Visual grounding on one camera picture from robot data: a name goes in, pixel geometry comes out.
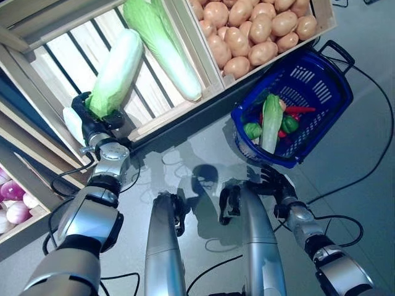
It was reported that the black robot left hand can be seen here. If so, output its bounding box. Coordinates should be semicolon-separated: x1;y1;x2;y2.
71;91;126;144

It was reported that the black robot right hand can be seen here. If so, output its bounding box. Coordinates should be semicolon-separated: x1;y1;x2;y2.
245;165;299;207

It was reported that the large napa cabbage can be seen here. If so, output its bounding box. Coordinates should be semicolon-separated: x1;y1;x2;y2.
85;28;145;121
122;0;204;102

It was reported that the blue plastic shopping basket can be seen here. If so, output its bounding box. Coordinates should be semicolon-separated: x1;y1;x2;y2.
230;39;355;170

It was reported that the small napa cabbage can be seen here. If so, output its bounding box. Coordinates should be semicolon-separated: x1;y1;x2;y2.
258;94;287;155

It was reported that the green bell pepper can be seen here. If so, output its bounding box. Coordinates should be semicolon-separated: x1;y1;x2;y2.
243;121;264;140
280;114;301;134

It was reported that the long red chili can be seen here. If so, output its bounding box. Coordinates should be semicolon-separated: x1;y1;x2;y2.
285;105;317;115

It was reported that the wide slatted wooden crate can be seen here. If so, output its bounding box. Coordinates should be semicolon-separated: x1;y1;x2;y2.
0;0;226;166

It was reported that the pile of purple white turnips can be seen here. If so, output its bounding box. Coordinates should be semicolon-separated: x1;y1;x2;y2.
0;168;40;235

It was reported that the wooden turnip crate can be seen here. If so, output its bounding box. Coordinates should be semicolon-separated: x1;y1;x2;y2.
0;144;52;246

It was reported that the pile of brown potatoes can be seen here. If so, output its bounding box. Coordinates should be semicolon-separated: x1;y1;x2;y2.
188;0;318;80

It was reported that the wooden potato crate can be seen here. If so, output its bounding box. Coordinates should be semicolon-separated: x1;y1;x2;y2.
184;0;336;91

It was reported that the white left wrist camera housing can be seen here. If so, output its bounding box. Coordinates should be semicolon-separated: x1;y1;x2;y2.
62;106;86;146

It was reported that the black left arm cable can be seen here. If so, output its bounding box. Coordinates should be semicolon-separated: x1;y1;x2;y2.
49;152;100;201

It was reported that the looped black right arm cable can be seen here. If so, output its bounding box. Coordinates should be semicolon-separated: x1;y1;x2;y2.
279;213;365;248

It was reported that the wooden display rack dark frame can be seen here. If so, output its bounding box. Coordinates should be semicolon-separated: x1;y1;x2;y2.
0;0;337;167

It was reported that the thin black floor cable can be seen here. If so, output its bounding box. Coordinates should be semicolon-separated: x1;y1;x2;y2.
185;254;244;290

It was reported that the long black floor cable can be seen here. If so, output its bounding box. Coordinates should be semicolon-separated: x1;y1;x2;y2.
307;63;395;205

